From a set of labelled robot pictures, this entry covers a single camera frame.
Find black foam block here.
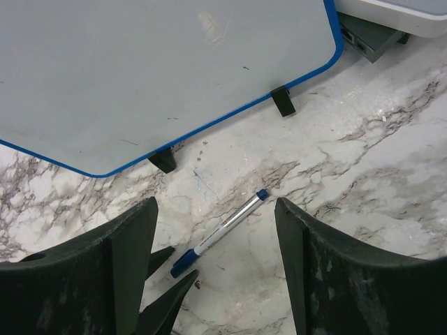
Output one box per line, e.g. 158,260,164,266
337,12,410,64

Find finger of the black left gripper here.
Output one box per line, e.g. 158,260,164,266
134,270,198,335
147,246,175,276

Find blue white marker pen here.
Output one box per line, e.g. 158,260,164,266
170,189,270,278

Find black whiteboard stand foot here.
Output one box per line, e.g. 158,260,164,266
147,148,177,174
270,86,296,118

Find white plastic box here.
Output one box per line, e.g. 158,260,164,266
335,0,447,38

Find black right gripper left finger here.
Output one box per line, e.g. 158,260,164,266
1,198,158,334

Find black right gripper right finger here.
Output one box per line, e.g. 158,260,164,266
274,198,446,334

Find blue framed whiteboard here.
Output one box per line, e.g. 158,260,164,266
1,1,343,177

